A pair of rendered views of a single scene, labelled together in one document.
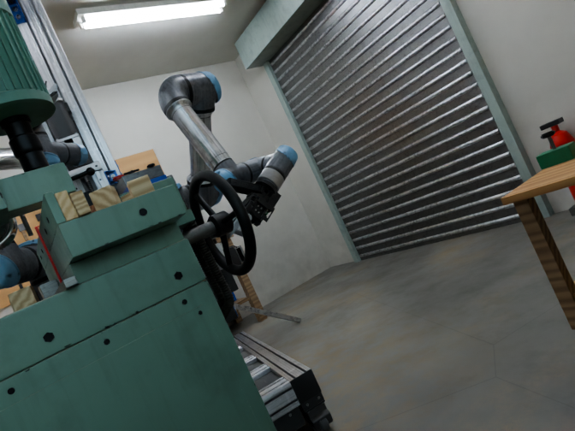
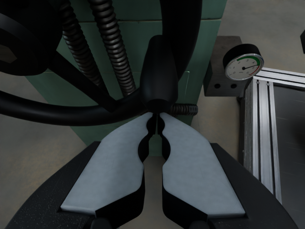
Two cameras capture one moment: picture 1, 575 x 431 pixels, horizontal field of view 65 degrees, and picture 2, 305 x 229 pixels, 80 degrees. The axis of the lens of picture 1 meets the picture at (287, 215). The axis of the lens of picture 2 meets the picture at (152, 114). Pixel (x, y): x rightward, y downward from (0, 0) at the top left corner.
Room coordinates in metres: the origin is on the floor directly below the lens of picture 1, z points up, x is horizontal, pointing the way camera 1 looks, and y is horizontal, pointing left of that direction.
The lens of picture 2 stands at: (1.34, 0.12, 0.90)
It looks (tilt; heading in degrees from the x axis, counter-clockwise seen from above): 58 degrees down; 128
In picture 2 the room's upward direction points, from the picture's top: 4 degrees counter-clockwise
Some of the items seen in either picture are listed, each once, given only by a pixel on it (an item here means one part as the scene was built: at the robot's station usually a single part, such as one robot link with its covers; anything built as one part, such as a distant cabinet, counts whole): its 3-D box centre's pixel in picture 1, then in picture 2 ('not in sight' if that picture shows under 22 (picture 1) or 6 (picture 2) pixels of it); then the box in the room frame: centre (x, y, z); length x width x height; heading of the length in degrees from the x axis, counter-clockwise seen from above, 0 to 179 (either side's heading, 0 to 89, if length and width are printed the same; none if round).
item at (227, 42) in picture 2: not in sight; (223, 67); (1.28, 0.47, 0.58); 0.12 x 0.08 x 0.08; 122
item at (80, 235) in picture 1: (121, 239); not in sight; (1.07, 0.38, 0.87); 0.61 x 0.30 x 0.06; 32
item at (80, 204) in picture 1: (65, 239); not in sight; (1.03, 0.48, 0.92); 0.67 x 0.02 x 0.04; 32
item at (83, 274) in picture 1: (113, 265); not in sight; (1.02, 0.40, 0.82); 0.40 x 0.21 x 0.04; 32
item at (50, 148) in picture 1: (45, 153); not in sight; (1.41, 0.60, 1.25); 0.11 x 0.08 x 0.11; 166
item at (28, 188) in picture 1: (37, 193); not in sight; (0.98, 0.47, 1.03); 0.14 x 0.07 x 0.09; 122
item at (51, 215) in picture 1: (47, 240); not in sight; (0.99, 0.50, 0.93); 0.60 x 0.02 x 0.06; 32
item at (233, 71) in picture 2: not in sight; (239, 65); (1.32, 0.41, 0.65); 0.06 x 0.04 x 0.08; 32
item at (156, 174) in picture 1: (135, 183); not in sight; (1.12, 0.31, 0.99); 0.13 x 0.11 x 0.06; 32
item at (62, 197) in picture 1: (56, 239); not in sight; (1.00, 0.49, 0.92); 0.60 x 0.02 x 0.05; 32
